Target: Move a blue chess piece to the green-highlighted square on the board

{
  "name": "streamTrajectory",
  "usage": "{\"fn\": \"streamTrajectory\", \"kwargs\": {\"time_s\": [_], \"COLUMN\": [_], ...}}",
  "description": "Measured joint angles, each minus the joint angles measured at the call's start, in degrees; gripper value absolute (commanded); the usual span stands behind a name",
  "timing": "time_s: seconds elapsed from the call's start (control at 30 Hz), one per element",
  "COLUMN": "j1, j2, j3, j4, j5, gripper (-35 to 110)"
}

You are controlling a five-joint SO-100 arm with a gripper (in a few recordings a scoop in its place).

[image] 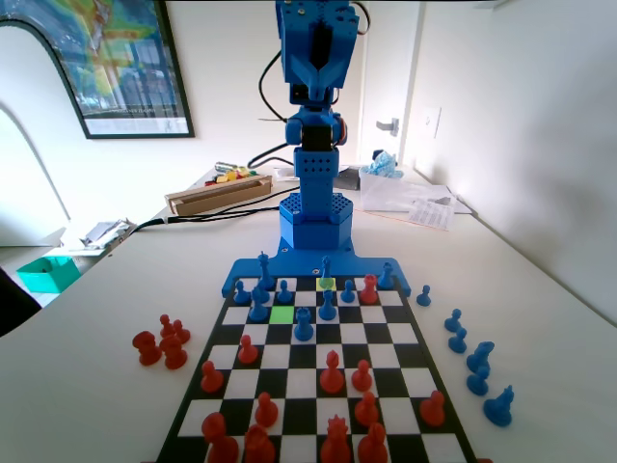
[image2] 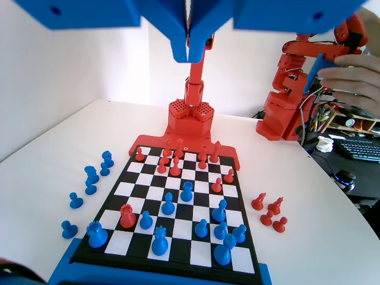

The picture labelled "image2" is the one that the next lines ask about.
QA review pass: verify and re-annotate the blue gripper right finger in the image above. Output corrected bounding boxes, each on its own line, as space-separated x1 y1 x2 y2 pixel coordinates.
189 0 369 64

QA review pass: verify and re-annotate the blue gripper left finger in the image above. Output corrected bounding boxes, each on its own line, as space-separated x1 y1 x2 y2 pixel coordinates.
13 0 191 64

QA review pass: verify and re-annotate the red leader robot arm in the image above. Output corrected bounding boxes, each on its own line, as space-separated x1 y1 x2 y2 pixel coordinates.
255 12 371 142

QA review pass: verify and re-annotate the blue chess queen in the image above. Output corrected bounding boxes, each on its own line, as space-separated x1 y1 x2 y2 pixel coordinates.
151 224 169 257

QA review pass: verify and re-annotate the red chess queen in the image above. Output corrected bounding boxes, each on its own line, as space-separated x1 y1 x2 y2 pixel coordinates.
173 137 185 159

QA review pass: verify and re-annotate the red chess king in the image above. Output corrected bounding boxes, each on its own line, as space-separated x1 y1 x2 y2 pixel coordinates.
208 140 221 164

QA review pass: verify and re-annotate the black and white chessboard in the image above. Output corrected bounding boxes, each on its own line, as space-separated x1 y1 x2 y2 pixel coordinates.
70 144 262 276

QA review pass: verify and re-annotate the bare human hand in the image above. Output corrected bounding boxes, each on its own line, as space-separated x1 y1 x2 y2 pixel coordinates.
318 7 380 111

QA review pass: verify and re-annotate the controller circuit board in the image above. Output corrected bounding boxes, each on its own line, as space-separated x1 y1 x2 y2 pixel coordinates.
308 76 338 96

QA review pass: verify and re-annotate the white crumpled object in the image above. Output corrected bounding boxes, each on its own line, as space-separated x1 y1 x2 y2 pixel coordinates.
315 135 335 154

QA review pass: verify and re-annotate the wooden desk organizer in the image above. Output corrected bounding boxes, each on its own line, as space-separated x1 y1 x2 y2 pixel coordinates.
322 102 380 135

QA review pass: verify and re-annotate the black computer keyboard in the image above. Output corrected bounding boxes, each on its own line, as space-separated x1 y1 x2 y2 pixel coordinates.
337 137 380 163

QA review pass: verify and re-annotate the black round knob device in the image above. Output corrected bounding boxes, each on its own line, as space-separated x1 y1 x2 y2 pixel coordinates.
331 170 357 191

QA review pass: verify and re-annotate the blue controller board bracket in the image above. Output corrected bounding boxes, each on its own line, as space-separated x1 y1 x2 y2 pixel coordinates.
305 54 327 96

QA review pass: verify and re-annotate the blue arm base plate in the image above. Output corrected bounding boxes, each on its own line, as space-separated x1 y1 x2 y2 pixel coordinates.
47 237 273 285

